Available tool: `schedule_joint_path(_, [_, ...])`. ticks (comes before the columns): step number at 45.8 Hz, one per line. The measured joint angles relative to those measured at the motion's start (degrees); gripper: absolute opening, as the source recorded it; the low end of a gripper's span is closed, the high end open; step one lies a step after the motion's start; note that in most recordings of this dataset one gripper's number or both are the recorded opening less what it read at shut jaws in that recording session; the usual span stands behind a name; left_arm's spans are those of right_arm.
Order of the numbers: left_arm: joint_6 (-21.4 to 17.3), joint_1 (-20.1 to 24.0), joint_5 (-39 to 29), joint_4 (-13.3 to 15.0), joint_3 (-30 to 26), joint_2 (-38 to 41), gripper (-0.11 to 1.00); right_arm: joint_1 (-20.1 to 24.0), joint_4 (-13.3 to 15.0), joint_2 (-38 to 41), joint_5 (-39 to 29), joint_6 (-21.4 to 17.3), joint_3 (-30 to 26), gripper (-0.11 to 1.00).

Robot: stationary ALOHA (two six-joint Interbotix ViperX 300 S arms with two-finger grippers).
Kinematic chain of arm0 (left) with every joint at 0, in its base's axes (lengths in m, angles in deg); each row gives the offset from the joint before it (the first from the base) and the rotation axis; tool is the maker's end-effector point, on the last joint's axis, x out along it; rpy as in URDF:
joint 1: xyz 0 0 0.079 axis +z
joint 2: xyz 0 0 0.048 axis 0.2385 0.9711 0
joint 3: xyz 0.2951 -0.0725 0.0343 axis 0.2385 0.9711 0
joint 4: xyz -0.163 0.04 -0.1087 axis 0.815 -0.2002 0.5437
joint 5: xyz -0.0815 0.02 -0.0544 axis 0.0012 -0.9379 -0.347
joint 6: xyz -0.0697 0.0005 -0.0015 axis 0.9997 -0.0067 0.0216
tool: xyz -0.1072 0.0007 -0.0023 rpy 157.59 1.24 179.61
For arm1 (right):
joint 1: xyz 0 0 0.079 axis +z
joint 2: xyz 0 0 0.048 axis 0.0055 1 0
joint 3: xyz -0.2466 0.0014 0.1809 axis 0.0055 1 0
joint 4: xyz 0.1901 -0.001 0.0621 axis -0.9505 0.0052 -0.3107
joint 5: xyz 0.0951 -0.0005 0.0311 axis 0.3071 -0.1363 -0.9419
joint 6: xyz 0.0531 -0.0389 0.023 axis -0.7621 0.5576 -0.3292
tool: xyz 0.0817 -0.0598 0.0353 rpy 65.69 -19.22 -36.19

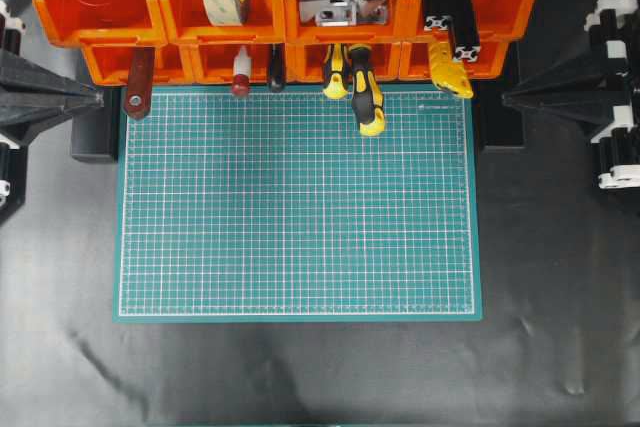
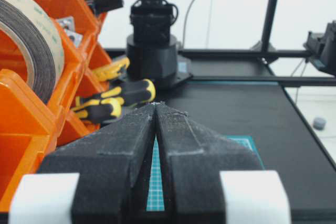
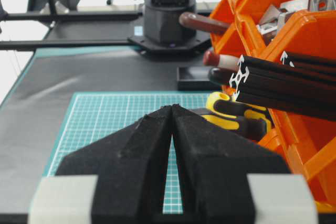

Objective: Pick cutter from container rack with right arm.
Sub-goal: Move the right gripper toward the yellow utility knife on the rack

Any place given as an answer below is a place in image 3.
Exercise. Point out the silver corner brackets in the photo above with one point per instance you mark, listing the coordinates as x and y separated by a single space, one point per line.
274 18

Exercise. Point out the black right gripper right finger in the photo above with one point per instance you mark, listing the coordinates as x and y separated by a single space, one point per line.
213 164

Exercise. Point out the yellow black screwdriver handle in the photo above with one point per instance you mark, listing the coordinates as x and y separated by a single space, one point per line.
224 104

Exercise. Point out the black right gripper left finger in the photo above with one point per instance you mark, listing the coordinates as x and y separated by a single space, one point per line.
131 167

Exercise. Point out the black shallow tray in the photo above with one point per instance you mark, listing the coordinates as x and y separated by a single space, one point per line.
194 79

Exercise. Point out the orange container rack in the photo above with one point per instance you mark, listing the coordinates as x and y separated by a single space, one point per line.
307 144

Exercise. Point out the black glossy tool handle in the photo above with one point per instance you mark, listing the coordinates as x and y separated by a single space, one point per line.
220 76

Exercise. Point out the black table mat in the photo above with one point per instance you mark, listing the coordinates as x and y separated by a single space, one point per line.
35 110

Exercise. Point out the black aluminium extrusion profile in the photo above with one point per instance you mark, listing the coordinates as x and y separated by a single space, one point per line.
285 88

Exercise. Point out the dark brown tool handle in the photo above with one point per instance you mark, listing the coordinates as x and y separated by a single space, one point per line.
199 22

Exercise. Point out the red white tool handle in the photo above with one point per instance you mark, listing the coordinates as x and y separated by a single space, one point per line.
221 61

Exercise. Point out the green cutting mat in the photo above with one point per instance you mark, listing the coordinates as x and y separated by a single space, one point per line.
93 116

